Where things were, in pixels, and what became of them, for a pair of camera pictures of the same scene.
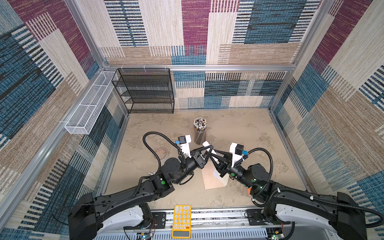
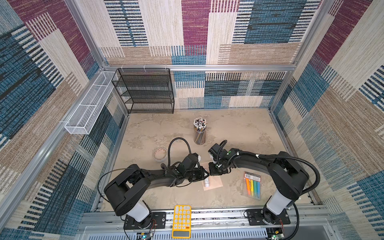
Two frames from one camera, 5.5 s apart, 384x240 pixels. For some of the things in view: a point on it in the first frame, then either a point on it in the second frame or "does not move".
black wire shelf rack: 145,90 does not move
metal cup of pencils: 200,124 does not move
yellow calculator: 181,225 does not move
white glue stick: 206,143 → 207,180
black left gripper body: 197,164 → 196,174
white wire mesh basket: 80,121 does not move
